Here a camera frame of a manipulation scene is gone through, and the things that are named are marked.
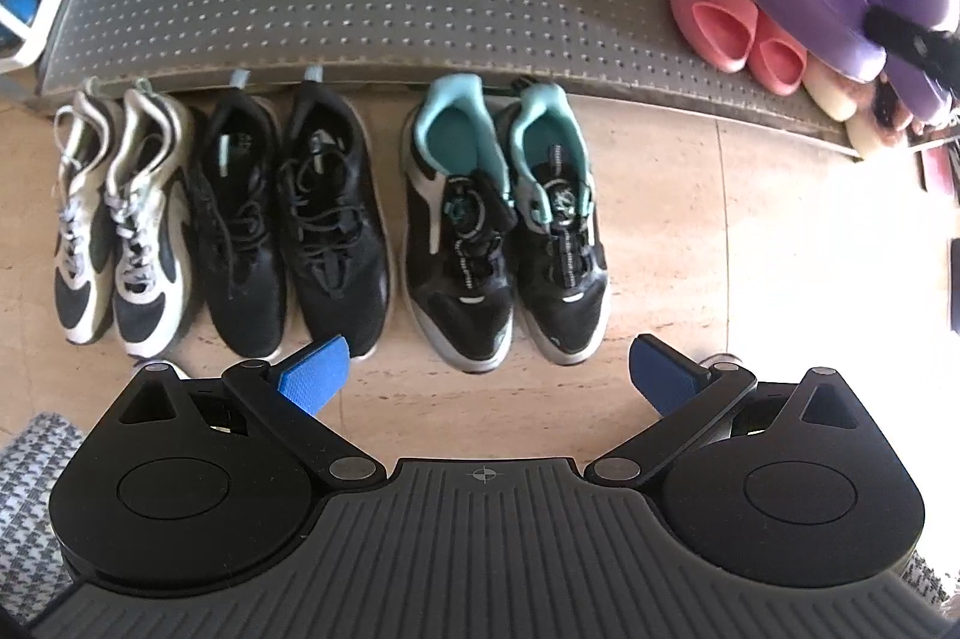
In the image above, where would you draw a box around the black teal running sneaker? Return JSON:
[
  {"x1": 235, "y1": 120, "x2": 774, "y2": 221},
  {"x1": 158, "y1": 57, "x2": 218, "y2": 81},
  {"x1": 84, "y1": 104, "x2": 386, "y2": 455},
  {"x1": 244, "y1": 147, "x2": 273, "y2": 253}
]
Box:
[{"x1": 494, "y1": 83, "x2": 608, "y2": 366}]

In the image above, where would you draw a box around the black sneaker white sole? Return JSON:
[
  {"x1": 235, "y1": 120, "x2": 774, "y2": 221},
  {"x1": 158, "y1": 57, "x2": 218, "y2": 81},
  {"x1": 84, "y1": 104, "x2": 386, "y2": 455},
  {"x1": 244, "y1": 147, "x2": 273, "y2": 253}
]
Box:
[{"x1": 190, "y1": 70, "x2": 286, "y2": 359}]

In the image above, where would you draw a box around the pink fluffy slipper left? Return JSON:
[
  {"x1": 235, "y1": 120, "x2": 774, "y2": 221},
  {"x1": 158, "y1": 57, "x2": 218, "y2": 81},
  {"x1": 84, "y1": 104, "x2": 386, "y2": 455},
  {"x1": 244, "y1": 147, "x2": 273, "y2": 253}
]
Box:
[{"x1": 802, "y1": 56, "x2": 875, "y2": 122}]

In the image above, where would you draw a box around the pink fluffy slipper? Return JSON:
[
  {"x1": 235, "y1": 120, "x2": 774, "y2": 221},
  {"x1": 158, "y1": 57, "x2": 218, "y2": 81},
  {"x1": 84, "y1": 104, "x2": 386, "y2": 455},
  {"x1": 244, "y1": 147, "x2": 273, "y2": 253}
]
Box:
[
  {"x1": 802, "y1": 56, "x2": 875, "y2": 122},
  {"x1": 846, "y1": 75, "x2": 914, "y2": 160}
]

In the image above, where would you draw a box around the pink fluffy slipper right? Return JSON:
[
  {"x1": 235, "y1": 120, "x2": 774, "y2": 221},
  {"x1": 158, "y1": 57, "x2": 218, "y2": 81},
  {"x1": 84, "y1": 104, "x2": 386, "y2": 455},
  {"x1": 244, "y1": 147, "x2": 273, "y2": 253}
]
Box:
[{"x1": 846, "y1": 75, "x2": 914, "y2": 160}]

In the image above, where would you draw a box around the pink slide slipper right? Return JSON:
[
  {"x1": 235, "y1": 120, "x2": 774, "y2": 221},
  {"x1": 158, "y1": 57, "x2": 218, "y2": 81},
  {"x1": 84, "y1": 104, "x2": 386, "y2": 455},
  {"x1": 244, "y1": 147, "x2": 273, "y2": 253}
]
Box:
[{"x1": 747, "y1": 13, "x2": 807, "y2": 96}]

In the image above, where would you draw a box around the pink slide slipper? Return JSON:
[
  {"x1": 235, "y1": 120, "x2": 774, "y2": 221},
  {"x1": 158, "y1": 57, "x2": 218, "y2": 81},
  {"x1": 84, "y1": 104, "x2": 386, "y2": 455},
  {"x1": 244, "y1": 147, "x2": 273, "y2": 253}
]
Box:
[
  {"x1": 747, "y1": 13, "x2": 807, "y2": 96},
  {"x1": 669, "y1": 0, "x2": 760, "y2": 73}
]

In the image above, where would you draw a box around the houndstooth trouser leg left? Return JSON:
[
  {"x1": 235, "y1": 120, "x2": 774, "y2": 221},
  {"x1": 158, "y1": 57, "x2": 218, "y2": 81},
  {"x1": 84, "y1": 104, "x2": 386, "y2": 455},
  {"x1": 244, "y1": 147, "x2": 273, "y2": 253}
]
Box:
[{"x1": 0, "y1": 413, "x2": 83, "y2": 623}]

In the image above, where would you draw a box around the pink bathroom scale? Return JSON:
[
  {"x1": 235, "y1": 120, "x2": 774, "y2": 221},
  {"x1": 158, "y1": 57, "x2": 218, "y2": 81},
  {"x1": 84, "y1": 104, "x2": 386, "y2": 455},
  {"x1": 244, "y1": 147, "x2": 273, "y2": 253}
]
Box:
[{"x1": 919, "y1": 142, "x2": 958, "y2": 199}]

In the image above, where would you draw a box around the pink slide slipper left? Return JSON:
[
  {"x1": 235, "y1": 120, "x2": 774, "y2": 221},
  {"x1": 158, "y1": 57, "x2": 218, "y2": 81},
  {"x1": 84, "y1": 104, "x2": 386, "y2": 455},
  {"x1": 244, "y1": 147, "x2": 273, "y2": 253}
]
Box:
[{"x1": 669, "y1": 0, "x2": 760, "y2": 73}]

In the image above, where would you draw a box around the white storage shelf unit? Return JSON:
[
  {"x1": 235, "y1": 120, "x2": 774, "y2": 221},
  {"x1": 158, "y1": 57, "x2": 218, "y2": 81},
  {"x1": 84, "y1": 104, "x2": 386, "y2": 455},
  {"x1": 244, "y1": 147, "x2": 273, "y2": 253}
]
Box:
[{"x1": 2, "y1": 0, "x2": 65, "y2": 75}]

